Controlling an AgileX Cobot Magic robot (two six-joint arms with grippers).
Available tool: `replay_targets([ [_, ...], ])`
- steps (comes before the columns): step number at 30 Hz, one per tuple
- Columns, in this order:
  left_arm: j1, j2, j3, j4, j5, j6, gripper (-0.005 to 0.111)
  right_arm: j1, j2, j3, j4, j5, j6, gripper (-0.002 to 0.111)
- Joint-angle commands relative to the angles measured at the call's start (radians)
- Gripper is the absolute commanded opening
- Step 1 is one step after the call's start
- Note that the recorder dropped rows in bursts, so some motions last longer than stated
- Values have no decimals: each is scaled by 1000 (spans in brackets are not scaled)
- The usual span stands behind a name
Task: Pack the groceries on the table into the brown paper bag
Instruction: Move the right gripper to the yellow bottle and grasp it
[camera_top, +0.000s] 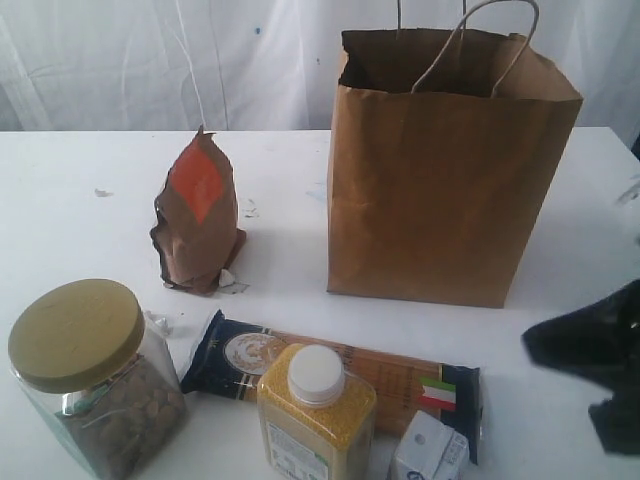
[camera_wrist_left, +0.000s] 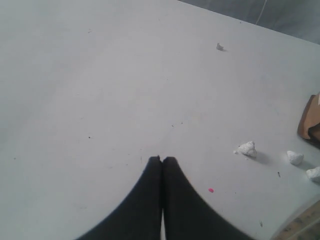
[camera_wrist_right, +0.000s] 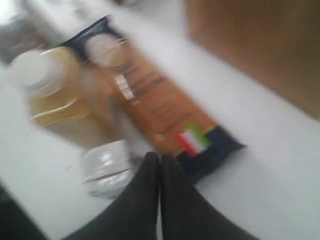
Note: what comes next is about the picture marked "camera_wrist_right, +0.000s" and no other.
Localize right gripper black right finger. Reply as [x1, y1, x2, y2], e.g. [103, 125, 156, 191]
[158, 152, 238, 240]

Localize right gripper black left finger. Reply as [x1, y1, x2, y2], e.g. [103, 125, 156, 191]
[65, 152, 160, 240]

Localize small white carton box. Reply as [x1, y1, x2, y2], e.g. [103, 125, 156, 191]
[80, 139, 136, 199]

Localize yellow grain bottle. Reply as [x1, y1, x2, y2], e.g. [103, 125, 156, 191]
[8, 48, 131, 146]

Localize large brown paper bag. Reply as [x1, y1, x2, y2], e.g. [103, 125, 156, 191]
[184, 0, 320, 119]

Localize spaghetti packet, dark blue ends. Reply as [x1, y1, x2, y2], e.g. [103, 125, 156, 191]
[62, 16, 244, 183]

